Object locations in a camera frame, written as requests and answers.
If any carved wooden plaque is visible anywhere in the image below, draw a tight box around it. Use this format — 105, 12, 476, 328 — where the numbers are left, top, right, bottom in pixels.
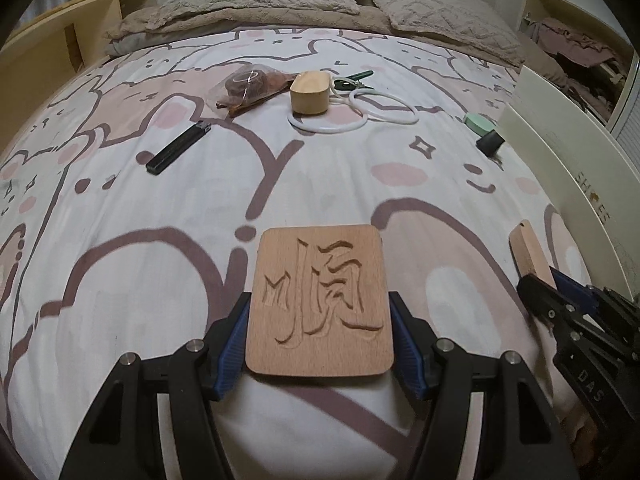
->
245, 224, 394, 378

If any semicircular wooden piece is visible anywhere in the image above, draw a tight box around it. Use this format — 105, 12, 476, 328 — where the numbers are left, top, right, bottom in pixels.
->
509, 220, 555, 288

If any white shoe box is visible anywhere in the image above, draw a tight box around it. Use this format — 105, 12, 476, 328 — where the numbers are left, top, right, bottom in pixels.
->
498, 66, 639, 299

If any cartoon bear bedsheet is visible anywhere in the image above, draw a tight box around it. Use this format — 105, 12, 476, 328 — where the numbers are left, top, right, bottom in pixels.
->
1, 28, 589, 479

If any black small box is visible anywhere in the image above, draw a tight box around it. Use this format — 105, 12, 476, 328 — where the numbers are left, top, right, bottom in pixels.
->
476, 130, 504, 158

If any white louvered door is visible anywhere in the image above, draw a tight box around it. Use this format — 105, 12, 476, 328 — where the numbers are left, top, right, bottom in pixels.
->
611, 52, 640, 168

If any black lighter stick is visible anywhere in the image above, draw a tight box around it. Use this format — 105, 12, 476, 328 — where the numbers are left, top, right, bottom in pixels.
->
145, 122, 212, 176

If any mint green round lid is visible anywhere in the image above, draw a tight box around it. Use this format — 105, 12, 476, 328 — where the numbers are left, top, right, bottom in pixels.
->
463, 113, 496, 136

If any dark green clip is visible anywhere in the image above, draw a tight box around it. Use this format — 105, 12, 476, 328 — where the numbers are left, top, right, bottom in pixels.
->
333, 70, 374, 92

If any rounded wooden block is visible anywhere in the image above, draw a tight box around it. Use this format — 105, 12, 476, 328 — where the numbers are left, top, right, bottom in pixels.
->
290, 70, 331, 116

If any pink clothes pile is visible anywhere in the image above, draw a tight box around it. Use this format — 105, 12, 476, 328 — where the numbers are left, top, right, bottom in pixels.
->
526, 18, 623, 68

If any brown folded blanket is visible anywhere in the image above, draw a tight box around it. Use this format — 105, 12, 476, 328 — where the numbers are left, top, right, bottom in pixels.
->
104, 6, 525, 68

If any right large beige pillow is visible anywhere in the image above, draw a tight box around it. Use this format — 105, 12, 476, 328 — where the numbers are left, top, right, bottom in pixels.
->
373, 0, 525, 66

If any wooden side shelf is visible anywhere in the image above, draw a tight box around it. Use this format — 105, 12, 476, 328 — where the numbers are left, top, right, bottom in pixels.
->
1, 0, 156, 136

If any left flat beige pillow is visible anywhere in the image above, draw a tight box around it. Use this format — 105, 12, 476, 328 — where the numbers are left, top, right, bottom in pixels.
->
146, 0, 359, 32

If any white cable ring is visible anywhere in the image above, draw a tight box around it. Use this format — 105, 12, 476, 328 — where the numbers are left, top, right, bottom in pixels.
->
286, 86, 420, 136

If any wall closet niche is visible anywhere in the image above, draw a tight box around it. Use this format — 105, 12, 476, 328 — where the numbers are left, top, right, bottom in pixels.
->
518, 0, 639, 129

